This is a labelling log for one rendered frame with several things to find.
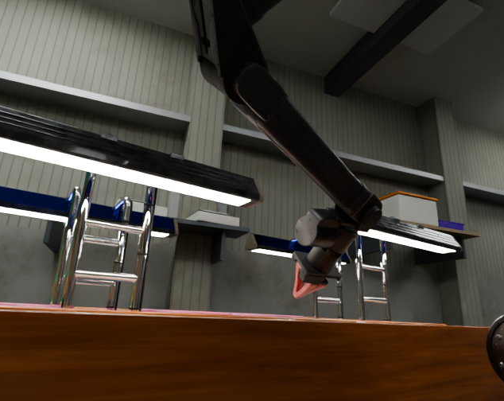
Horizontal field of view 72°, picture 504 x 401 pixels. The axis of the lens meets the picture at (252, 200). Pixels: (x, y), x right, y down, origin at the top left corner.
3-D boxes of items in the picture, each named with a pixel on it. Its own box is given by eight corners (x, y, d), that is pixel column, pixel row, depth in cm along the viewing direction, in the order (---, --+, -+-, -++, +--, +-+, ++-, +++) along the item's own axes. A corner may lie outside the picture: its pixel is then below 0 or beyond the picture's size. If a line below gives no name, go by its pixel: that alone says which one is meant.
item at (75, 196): (115, 342, 100) (137, 195, 114) (35, 342, 90) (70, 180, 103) (101, 336, 115) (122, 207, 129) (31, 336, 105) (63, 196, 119)
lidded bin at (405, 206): (408, 235, 364) (405, 208, 373) (441, 227, 328) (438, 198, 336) (370, 228, 347) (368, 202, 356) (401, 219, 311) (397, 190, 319)
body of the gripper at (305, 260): (288, 256, 74) (306, 230, 71) (323, 262, 79) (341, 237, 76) (302, 279, 69) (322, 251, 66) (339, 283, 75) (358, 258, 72)
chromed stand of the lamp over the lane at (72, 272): (165, 361, 68) (188, 153, 82) (49, 365, 58) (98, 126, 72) (137, 350, 83) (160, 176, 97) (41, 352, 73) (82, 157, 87)
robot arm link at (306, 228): (385, 210, 65) (354, 188, 71) (346, 202, 58) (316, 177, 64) (353, 261, 69) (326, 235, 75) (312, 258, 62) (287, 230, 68)
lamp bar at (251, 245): (352, 263, 183) (351, 250, 185) (253, 247, 151) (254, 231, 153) (340, 265, 189) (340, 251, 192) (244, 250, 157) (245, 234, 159)
